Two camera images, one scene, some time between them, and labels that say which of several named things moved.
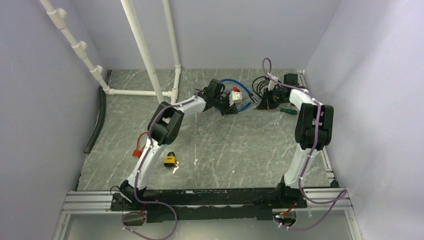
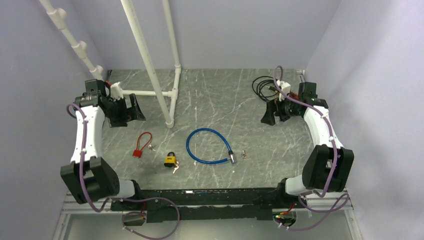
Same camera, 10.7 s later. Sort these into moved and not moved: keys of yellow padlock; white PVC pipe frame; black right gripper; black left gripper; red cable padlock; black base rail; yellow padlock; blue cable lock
Moved: blue cable lock; black left gripper; black right gripper
Not moved: white PVC pipe frame; yellow padlock; red cable padlock; black base rail; keys of yellow padlock
